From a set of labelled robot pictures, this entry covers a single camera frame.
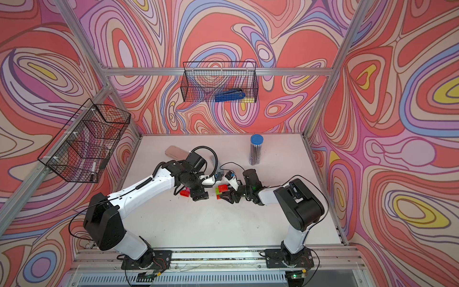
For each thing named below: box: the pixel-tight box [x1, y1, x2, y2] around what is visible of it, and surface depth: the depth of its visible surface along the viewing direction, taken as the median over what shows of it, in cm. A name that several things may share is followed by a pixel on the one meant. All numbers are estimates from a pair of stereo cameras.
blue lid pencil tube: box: [248, 133, 264, 166], surface depth 95 cm
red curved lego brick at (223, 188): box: [217, 184, 229, 194], surface depth 88 cm
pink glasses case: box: [164, 145, 190, 161], surface depth 110 cm
